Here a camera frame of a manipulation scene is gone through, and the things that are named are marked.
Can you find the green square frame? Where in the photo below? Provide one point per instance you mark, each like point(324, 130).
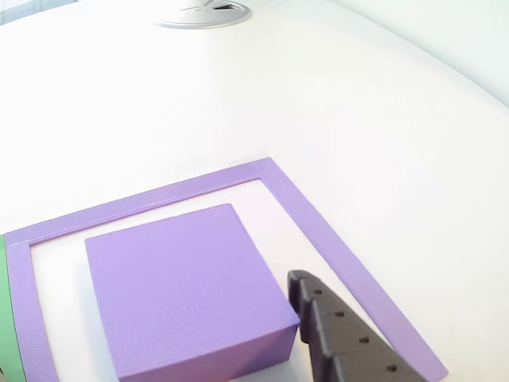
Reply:
point(6, 318)

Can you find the purple square frame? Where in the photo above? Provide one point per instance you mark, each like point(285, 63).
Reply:
point(318, 235)

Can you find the purple square block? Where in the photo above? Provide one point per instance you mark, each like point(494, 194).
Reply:
point(183, 286)

